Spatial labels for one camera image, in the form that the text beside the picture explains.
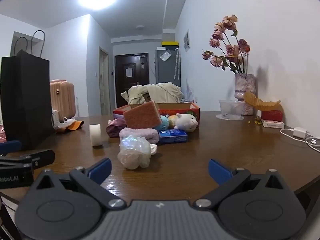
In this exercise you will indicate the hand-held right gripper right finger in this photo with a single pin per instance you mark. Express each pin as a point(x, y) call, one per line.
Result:
point(220, 171)

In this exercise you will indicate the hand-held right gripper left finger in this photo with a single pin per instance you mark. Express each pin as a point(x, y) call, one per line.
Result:
point(100, 171)

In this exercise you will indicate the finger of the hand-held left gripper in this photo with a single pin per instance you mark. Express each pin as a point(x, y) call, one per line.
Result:
point(37, 158)
point(10, 147)

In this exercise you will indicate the iridescent plastic bag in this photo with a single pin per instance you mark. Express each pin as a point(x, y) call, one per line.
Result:
point(133, 152)

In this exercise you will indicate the purple satin cloth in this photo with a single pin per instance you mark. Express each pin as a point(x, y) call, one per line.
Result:
point(115, 128)

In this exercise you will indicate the fluffy pink lavender towel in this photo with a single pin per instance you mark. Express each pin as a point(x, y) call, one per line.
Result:
point(140, 133)

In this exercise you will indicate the small white cloth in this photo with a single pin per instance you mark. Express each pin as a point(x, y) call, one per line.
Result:
point(153, 149)

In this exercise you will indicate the orange sponge block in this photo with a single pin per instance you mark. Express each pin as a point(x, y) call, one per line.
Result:
point(142, 116)

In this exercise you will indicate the red cardboard box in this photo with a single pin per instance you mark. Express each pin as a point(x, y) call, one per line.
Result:
point(180, 108)

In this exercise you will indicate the red patterned cloth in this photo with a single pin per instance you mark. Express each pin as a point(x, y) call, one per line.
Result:
point(2, 133)

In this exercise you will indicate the white power adapter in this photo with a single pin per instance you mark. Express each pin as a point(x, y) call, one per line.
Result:
point(55, 118)

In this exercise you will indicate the black paper bag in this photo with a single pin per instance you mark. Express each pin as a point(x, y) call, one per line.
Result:
point(25, 100)

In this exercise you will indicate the orange cloth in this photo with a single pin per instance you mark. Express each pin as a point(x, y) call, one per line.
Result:
point(75, 125)

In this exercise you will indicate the blue tissue packet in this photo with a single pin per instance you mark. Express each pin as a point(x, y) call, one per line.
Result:
point(172, 136)

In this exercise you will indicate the yellow and white plush toy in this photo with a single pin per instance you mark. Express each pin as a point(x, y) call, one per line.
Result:
point(186, 122)

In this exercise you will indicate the scattered yellow petals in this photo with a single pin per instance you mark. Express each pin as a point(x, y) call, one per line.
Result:
point(255, 121)

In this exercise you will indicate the clear plastic cup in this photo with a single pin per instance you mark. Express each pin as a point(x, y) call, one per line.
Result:
point(231, 108)

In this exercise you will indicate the pink ribbed suitcase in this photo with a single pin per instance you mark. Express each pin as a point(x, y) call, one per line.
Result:
point(63, 97)

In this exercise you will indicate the flat white and red box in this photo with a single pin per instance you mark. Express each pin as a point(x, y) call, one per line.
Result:
point(273, 124)

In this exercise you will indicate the light blue plush toy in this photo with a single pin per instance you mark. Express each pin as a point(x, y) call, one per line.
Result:
point(163, 123)

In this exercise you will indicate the small red box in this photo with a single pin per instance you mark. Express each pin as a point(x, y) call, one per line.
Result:
point(272, 115)

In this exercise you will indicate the yellow honeycomb paper fan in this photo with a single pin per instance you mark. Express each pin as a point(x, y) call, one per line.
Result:
point(260, 103)

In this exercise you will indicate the brown cardboard box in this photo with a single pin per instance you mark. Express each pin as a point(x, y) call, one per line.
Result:
point(141, 99)

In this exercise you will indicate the pink mottled vase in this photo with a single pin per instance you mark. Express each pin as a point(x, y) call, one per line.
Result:
point(245, 90)

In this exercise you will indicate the light interior door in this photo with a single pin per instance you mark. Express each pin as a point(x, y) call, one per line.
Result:
point(104, 85)

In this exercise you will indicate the dark entrance door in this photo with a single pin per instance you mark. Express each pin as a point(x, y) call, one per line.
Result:
point(130, 90)

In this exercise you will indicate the beige jacket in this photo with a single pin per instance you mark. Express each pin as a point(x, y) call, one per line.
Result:
point(162, 91)

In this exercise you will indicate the white paper notice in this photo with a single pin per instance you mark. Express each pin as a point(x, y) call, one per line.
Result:
point(129, 72)

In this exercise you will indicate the white folded umbrella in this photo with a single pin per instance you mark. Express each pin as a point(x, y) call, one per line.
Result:
point(177, 65)

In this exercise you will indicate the grey refrigerator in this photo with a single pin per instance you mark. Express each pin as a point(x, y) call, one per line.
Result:
point(166, 70)

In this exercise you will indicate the dried pink flowers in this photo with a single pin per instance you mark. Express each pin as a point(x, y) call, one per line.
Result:
point(230, 52)

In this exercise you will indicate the clear bag on refrigerator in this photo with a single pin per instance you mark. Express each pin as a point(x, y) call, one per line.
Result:
point(165, 55)

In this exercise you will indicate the yellow and black box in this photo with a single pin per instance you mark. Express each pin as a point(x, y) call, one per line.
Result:
point(170, 45)

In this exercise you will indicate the round ceiling fixture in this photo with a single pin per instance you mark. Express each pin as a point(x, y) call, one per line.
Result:
point(140, 26)

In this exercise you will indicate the wall stickers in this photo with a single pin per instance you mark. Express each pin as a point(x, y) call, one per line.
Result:
point(191, 91)

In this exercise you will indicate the white wall charger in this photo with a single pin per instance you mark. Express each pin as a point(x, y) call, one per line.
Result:
point(300, 132)

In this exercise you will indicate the wall picture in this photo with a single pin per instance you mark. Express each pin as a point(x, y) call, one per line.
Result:
point(187, 40)

